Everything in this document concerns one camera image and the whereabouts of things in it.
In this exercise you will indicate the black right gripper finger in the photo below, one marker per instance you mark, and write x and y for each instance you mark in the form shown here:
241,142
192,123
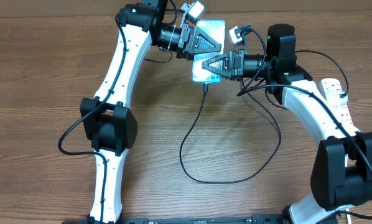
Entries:
219,76
220,63

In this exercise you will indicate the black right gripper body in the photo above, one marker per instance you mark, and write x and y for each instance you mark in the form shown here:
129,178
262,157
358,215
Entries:
247,65

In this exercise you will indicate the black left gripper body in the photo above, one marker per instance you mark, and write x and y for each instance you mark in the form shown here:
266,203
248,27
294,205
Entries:
173,38

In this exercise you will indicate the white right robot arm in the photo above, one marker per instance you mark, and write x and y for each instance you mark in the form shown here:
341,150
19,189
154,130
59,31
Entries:
342,173

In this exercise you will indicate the white charger plug adapter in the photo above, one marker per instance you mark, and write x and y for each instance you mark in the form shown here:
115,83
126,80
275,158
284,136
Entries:
336,98

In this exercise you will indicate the white power strip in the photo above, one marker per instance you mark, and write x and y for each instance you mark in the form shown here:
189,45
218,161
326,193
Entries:
342,114

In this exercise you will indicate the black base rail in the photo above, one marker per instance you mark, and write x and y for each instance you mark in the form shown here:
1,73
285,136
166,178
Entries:
254,219

